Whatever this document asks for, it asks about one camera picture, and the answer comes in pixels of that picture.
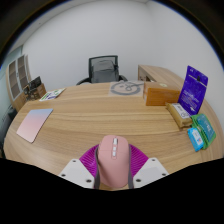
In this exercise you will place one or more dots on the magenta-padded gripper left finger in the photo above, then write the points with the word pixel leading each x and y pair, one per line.
pixel 75 170

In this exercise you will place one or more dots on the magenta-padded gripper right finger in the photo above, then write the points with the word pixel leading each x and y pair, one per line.
pixel 151 170

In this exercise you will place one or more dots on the pink computer mouse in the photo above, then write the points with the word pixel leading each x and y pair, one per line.
pixel 113 166

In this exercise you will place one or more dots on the pink blue gradient mouse pad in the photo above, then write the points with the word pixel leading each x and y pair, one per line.
pixel 34 124

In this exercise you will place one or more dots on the blue wipes packet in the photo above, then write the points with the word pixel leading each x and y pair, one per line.
pixel 195 139

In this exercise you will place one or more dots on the tan wrapped packet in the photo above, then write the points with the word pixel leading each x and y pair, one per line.
pixel 179 114

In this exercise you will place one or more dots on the green wipes packet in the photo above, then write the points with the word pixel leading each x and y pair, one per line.
pixel 206 128

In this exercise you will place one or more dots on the orange-brown wooden box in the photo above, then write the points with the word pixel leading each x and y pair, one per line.
pixel 160 95

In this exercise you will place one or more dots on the purple standing package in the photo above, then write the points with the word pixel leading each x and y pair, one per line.
pixel 192 90

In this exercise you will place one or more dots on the wooden side desk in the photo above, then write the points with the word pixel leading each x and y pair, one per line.
pixel 160 74

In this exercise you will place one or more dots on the grey backpack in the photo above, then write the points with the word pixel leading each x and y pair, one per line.
pixel 103 71

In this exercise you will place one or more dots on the wooden shelf unit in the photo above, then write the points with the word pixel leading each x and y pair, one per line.
pixel 16 80

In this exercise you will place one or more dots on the black mesh office chair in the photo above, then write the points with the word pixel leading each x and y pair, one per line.
pixel 103 58

